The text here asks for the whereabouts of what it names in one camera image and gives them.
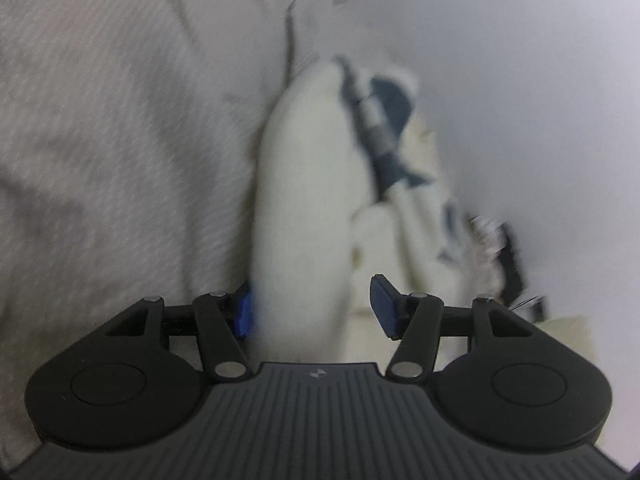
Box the cream striped fleece sweater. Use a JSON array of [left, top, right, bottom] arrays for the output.
[[246, 54, 599, 366]]

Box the grey bed sheet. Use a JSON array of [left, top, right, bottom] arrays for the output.
[[0, 0, 362, 470]]

